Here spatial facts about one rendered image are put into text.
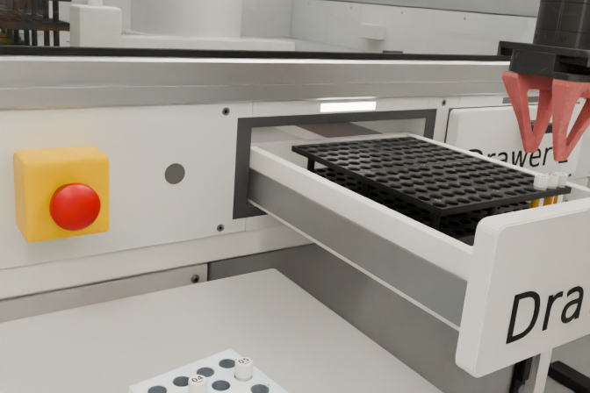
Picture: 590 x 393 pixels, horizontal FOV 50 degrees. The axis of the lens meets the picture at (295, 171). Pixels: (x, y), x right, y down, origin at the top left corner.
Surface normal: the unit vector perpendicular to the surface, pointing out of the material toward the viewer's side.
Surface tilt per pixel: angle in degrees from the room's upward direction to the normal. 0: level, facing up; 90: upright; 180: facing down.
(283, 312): 0
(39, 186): 90
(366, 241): 90
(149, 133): 90
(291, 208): 90
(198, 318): 0
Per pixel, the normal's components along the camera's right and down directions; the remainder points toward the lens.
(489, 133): 0.55, 0.26
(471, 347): -0.83, 0.09
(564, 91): -0.83, 0.40
